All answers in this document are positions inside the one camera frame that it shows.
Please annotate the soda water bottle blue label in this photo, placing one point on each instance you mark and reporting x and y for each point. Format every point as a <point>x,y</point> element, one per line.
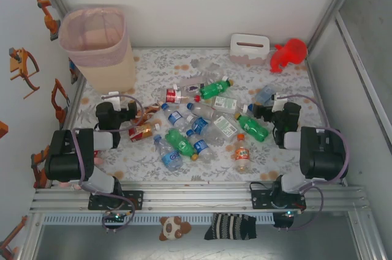
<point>264,95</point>

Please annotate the green bottle with yellow cap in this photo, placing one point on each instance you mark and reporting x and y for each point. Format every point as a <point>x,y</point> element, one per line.
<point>179,143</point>
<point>252,127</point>
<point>212,89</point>

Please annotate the brown label bottle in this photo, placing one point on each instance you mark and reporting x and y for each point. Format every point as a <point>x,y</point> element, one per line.
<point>141,132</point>
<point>151,112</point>

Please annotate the clear bottle white green label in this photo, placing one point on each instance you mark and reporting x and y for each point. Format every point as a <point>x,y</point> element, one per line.
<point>224,127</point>
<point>225,104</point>

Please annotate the orange juice bottle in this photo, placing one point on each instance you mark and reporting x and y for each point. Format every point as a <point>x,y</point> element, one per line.
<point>242,153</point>

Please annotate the red label bottle red cap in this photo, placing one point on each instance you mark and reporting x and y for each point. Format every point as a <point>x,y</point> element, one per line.
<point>173,96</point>

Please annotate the clear bottle dark blue label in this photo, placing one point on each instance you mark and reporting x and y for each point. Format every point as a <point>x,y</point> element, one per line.
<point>200,147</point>
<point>199,124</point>
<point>174,117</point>

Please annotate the clear bottle light blue label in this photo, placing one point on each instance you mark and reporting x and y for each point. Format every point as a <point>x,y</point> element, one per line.
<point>170,156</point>

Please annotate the clear bottle with blue cap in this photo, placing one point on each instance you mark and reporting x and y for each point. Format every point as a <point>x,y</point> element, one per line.
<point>203,110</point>

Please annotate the clear bottle with grape label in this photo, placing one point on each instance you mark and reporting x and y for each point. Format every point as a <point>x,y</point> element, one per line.
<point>191,86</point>

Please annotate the crushed clear bottle white cap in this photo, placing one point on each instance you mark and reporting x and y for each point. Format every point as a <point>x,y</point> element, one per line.
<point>208,68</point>

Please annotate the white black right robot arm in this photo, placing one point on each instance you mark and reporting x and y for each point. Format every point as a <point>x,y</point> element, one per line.
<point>321,156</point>

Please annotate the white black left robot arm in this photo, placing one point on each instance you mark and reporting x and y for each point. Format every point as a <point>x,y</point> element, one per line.
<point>67,156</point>

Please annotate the beige bin with pink liner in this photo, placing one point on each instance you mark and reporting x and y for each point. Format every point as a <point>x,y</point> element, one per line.
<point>107,70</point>

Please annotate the floral tablecloth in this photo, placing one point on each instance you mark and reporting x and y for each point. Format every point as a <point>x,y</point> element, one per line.
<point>137,162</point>

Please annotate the white pink tissue box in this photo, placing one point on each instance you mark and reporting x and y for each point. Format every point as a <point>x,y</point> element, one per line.
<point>249,53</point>

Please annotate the red plastic toy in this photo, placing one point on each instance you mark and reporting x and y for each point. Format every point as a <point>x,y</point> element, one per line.
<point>291,52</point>

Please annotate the black white striped sock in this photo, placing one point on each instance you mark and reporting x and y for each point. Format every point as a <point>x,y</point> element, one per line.
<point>229,226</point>

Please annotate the brown white panda plush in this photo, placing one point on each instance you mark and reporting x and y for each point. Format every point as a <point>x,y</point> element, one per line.
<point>171,228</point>

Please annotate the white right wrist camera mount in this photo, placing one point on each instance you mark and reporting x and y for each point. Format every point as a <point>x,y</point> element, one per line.
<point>279,102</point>

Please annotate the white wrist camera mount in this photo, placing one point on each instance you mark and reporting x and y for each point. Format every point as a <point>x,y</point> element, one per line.
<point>279,102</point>
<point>114,99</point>

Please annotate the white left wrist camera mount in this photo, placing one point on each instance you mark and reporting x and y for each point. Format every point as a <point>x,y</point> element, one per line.
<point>114,99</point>

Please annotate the small blue orange wall model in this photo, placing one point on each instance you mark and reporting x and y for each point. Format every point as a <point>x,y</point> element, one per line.
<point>73,73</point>

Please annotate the orange claw wall model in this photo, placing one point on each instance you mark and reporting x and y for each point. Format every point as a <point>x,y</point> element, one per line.
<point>21,67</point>

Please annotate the orange block wall model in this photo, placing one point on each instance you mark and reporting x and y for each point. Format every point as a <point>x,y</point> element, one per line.
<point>3,129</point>

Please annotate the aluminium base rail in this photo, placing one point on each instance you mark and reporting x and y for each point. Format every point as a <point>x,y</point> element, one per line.
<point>199,202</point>

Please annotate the aluminium right frame post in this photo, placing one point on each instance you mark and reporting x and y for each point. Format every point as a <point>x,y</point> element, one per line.
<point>337,6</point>

